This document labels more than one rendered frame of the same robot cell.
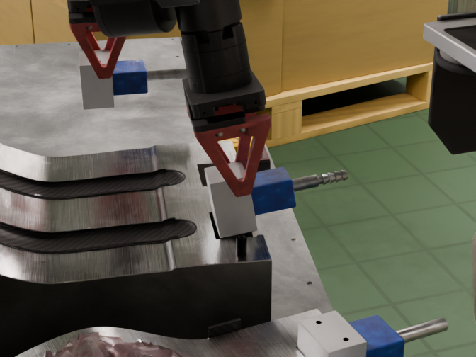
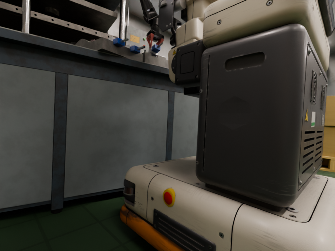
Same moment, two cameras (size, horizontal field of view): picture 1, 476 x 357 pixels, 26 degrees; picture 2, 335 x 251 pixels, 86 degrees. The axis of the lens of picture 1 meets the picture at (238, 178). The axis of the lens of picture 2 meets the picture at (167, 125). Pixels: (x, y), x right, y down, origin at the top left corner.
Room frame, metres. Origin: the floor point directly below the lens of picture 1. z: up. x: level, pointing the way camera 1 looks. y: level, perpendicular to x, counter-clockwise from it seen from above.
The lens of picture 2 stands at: (0.45, -1.11, 0.47)
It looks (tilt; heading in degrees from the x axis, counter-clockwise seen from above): 1 degrees down; 64
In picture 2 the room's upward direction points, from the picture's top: 3 degrees clockwise
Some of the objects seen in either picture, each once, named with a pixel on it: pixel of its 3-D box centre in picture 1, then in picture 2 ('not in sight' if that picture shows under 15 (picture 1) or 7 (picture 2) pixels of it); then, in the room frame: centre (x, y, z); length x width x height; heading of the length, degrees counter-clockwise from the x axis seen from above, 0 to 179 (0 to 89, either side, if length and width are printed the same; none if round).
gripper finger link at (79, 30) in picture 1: (101, 35); not in sight; (1.11, 0.15, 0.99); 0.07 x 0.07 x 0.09; 8
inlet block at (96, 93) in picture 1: (137, 76); not in sight; (1.13, 0.12, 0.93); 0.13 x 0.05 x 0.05; 98
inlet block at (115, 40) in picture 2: not in sight; (119, 42); (0.61, -0.17, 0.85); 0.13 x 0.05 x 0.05; 115
